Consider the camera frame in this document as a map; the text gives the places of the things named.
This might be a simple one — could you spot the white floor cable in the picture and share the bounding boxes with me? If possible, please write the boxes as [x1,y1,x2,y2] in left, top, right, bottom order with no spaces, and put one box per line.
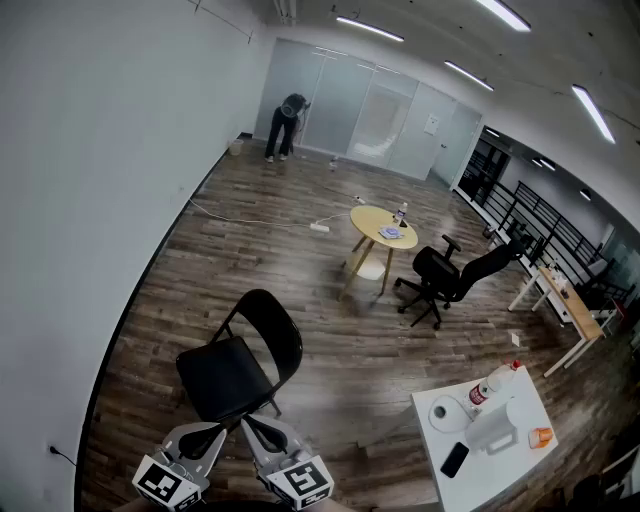
[188,197,351,229]

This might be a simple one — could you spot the frosted glass door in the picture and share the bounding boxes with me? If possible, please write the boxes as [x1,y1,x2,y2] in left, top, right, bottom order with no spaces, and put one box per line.
[433,99,484,189]

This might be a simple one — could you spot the black equipment pile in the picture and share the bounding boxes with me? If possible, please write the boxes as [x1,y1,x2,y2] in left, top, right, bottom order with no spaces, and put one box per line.
[549,442,640,512]

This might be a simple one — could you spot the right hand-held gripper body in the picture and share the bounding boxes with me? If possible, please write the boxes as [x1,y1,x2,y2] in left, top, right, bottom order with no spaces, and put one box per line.
[255,444,335,512]

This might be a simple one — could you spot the black metal railing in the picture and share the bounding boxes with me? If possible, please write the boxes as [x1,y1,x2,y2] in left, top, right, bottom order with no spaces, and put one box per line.
[469,179,640,321]

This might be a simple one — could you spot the black wall plug cable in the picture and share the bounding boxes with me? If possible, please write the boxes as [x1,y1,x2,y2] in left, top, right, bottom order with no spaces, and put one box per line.
[48,443,77,467]

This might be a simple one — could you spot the white tape roll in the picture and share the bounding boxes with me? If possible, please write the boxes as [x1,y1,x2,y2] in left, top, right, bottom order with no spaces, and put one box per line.
[428,394,469,432]

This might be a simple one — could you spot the white table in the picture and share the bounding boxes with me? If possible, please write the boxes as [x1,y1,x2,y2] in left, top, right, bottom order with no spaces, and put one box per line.
[410,367,559,512]

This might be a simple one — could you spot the clear bottle red label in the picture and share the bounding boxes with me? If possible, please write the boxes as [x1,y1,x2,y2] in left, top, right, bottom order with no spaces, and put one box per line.
[462,358,522,409]

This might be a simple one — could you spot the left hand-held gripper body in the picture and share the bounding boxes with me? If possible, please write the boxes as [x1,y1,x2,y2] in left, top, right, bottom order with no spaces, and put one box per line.
[132,442,211,512]

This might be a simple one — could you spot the black folding chair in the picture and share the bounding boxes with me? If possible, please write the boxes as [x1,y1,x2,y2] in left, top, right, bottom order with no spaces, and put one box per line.
[175,288,304,431]

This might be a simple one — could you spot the black smartphone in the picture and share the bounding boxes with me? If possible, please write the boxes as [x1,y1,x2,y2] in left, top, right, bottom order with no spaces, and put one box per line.
[439,442,471,479]

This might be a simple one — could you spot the long ceiling light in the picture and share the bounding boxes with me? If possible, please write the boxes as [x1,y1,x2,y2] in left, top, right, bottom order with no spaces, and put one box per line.
[571,83,616,145]
[443,59,495,92]
[335,15,405,43]
[472,0,532,32]

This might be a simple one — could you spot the round yellow table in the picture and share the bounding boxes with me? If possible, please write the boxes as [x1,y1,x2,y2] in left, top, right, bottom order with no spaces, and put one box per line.
[338,204,419,301]

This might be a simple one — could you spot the black framed glass door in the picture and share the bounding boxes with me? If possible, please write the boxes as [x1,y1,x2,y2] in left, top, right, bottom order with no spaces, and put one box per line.
[457,134,512,206]

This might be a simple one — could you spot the black office chair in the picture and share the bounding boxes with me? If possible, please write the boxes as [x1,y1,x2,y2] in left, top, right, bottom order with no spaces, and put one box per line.
[394,233,526,331]

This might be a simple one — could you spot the large white mug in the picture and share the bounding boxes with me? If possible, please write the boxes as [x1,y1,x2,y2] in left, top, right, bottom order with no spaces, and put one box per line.
[464,394,517,455]

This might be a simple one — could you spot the wooden desk white legs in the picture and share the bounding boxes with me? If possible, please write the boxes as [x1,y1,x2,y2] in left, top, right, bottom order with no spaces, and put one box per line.
[508,264,607,379]

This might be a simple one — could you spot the white drawer cabinet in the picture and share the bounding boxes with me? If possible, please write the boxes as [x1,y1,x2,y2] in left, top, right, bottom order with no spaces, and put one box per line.
[537,279,571,324]

